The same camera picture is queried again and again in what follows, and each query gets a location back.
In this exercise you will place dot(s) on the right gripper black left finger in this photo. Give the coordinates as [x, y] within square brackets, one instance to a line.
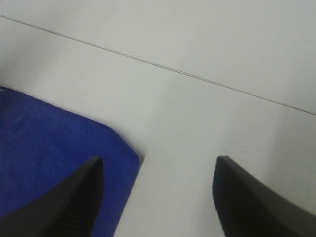
[69, 209]

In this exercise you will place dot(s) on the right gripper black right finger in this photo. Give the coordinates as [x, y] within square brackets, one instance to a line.
[247, 208]

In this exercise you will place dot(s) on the blue microfibre towel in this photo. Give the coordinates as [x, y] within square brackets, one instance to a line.
[41, 145]

